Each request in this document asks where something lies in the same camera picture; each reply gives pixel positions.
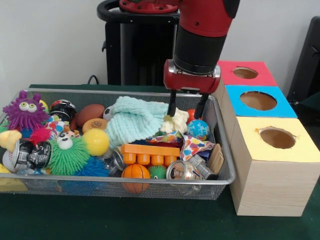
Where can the light teal cloth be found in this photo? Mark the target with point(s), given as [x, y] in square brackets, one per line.
[132, 120]

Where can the blue globe ball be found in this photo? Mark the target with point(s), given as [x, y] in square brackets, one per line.
[198, 129]

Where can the dark green table cloth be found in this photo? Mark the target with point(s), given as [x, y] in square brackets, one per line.
[125, 220]

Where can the cream yellow cloth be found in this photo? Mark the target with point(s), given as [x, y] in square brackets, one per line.
[176, 122]

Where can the small orange basketball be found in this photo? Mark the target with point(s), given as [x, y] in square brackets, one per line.
[136, 174]

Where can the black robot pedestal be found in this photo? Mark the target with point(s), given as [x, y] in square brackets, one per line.
[135, 55]

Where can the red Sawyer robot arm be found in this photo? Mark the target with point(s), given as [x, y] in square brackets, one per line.
[202, 30]

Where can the yellow ball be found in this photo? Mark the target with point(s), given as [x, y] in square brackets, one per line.
[96, 142]

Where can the small brown football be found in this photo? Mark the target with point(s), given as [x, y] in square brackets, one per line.
[90, 114]

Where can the shallow clear bin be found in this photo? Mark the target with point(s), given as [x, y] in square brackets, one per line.
[220, 150]

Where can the orange building block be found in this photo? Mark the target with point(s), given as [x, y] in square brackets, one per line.
[149, 151]

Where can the green spiky ball with eyes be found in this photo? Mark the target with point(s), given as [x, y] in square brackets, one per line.
[67, 156]

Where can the colourful patterned cloth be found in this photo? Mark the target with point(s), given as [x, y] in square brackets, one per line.
[192, 146]

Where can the purple spiky monster toy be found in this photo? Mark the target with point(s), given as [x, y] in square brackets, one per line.
[24, 112]

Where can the wooden box with three holes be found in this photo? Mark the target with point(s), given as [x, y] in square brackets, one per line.
[270, 170]

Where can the crushed silver can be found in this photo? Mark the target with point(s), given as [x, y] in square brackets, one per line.
[182, 171]

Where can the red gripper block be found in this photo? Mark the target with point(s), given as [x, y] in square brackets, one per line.
[192, 84]

